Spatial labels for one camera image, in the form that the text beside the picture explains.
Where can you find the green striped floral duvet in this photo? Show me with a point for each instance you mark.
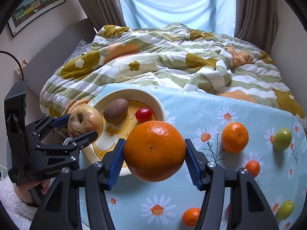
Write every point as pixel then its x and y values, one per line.
pixel 174 56

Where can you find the light blue sheer curtain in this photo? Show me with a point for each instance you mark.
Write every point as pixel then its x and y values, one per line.
pixel 217 16

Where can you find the large orange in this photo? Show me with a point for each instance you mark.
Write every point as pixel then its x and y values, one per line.
pixel 154 151

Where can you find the brown kiwi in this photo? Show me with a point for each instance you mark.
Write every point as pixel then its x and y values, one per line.
pixel 116 111

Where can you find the framed harbour picture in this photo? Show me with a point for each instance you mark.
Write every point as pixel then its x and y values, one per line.
pixel 28 11

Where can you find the grey headboard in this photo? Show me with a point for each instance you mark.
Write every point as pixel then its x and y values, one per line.
pixel 52 56

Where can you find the green plum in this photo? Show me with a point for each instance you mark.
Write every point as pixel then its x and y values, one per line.
pixel 282 139
pixel 285 210

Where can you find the wrinkled old apple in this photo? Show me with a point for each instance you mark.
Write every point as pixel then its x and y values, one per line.
pixel 84 119

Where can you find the small mandarin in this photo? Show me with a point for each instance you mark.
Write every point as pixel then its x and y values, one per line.
pixel 253 167

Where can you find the brown curtain right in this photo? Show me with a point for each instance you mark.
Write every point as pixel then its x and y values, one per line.
pixel 256 22

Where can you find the brown curtain left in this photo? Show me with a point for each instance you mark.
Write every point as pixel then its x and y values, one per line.
pixel 103 12

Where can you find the brown curtain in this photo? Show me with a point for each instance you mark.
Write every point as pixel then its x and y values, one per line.
pixel 103 12
pixel 256 22

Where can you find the cream duck pattern bowl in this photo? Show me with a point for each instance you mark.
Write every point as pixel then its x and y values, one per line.
pixel 112 133

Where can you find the red cherry tomato large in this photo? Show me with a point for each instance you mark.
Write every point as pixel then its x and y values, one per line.
pixel 143 115

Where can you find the orange mandarin right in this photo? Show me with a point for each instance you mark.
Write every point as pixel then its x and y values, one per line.
pixel 235 137

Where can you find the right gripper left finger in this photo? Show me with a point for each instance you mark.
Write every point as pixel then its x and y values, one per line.
pixel 60 209

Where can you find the white wall socket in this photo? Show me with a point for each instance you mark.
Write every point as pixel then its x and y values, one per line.
pixel 23 65

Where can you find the blue daisy tablecloth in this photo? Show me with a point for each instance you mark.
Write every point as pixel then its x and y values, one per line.
pixel 201 117

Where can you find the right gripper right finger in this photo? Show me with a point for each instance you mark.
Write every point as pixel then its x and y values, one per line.
pixel 249 208

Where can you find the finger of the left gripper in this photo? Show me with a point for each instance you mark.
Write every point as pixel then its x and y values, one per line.
pixel 62 120
pixel 79 140

